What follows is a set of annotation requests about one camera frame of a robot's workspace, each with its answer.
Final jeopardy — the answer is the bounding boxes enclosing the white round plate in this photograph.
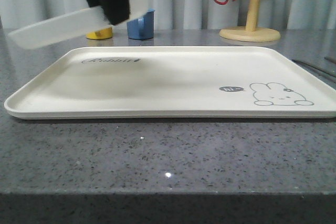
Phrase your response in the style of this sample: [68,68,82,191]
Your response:
[7,0,150,50]

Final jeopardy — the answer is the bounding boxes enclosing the silver metal fork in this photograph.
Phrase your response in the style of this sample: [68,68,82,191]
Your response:
[291,59,336,78]

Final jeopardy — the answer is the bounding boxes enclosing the yellow enamel mug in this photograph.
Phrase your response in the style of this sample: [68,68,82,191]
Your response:
[86,27,113,40]

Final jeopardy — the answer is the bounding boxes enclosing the blue enamel mug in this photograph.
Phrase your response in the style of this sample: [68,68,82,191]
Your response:
[127,9,155,40]

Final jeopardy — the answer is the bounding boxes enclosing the grey pleated curtain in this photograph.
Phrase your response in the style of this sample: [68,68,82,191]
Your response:
[1,0,335,30]

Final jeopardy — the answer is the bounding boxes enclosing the cream rabbit serving tray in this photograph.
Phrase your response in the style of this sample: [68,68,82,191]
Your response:
[4,46,335,119]

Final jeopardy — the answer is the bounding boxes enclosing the wooden mug tree stand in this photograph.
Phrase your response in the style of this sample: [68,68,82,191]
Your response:
[219,0,281,42]

